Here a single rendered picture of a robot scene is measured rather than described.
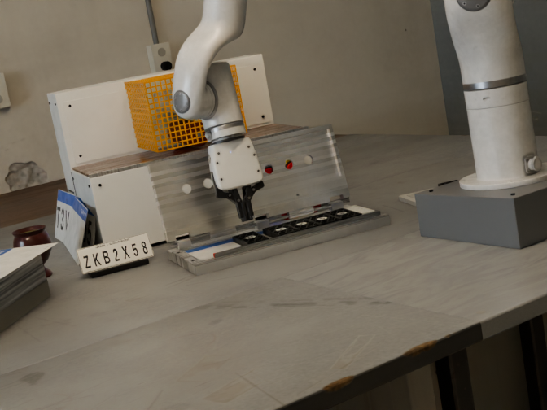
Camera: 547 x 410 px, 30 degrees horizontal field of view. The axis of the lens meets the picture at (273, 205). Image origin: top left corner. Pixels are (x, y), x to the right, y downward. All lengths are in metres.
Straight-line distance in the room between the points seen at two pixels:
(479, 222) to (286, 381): 0.66
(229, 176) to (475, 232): 0.52
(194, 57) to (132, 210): 0.47
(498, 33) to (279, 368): 0.80
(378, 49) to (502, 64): 2.85
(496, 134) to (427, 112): 3.01
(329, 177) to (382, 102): 2.46
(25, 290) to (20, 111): 1.94
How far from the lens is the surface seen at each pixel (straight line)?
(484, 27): 1.92
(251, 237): 2.14
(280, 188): 2.30
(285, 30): 4.49
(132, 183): 2.36
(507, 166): 1.98
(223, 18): 2.09
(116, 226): 2.37
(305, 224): 2.18
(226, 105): 2.11
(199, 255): 2.13
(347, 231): 2.15
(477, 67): 1.96
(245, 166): 2.12
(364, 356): 1.44
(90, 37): 4.05
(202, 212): 2.23
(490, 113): 1.96
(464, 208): 1.94
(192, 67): 2.05
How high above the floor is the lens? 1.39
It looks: 11 degrees down
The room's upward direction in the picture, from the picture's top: 10 degrees counter-clockwise
